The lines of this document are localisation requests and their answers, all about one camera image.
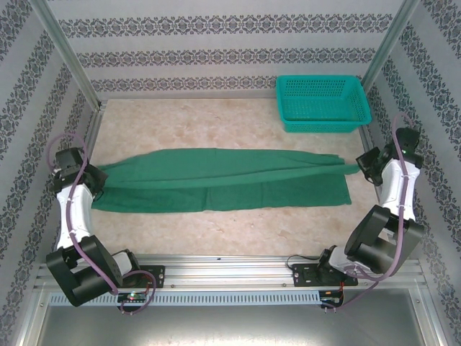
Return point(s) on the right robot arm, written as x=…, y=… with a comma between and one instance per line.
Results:
x=396, y=194

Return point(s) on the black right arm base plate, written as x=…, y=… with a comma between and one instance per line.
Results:
x=304, y=275

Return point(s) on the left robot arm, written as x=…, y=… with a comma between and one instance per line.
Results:
x=77, y=216

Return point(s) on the small circuit board green light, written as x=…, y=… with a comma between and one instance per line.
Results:
x=132, y=297

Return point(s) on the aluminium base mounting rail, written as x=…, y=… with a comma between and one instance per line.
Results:
x=230, y=268

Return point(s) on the grey metal sheet panel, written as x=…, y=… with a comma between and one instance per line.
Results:
x=230, y=324

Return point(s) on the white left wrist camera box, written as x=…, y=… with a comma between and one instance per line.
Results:
x=56, y=173

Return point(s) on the aluminium frame post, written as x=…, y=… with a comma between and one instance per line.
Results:
x=65, y=50
x=390, y=39

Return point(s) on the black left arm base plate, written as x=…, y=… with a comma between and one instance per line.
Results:
x=156, y=275

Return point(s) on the small circuit board blue light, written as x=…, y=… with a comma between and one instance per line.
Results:
x=329, y=296

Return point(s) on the green long pants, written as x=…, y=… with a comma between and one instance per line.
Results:
x=216, y=180

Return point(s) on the teal plastic mesh basket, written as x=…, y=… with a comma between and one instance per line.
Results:
x=317, y=104

